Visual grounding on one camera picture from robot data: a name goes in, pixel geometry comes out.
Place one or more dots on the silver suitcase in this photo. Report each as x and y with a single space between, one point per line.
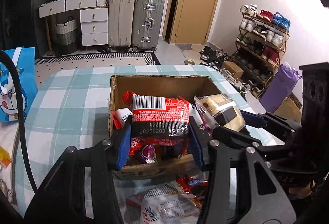
147 21

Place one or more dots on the brown cardboard box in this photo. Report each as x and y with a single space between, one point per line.
159 85

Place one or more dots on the purple snack packet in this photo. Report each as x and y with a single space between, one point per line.
146 154

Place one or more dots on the dark tall cabinet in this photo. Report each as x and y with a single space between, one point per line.
23 8

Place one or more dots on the purple bag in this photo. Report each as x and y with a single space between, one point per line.
277 87

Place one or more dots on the red packet blue white logo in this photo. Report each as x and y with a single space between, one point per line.
195 183

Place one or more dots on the white drawer cabinet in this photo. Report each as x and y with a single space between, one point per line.
93 28

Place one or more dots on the wooden shoe rack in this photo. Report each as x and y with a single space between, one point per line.
282 59

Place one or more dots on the beige slipper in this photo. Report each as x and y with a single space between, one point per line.
189 61

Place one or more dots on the small white noodle snack bag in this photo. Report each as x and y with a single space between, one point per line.
122 116

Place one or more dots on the pile of dark shoes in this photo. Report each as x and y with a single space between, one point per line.
213 55

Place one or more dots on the yellow packet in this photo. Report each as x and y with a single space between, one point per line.
4 157

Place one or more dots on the blue cartoon gift bag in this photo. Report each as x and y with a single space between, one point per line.
23 80

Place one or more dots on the large white noodle snack bag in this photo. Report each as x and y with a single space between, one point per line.
164 206

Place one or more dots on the red snack packet black band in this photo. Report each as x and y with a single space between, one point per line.
159 113

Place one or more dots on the beige suitcase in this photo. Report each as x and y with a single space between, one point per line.
120 21

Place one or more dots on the white black sneaker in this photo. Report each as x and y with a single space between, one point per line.
244 88

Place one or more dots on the clear cake packet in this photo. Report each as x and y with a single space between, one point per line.
216 105

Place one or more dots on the rows of sneakers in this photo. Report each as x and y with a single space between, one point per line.
270 52

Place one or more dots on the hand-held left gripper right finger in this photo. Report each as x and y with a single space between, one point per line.
196 148

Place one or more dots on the woven laundry basket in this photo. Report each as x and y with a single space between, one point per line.
66 34

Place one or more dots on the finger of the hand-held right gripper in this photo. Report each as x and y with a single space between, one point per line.
231 135
252 118

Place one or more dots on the small cardboard box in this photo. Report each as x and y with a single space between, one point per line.
232 69

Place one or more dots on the green white checked tablecloth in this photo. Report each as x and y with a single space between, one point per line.
72 100

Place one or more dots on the black white patterned rug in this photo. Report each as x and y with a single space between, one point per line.
102 59

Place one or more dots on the wooden door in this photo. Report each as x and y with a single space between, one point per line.
198 8

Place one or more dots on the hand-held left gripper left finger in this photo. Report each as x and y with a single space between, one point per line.
123 147

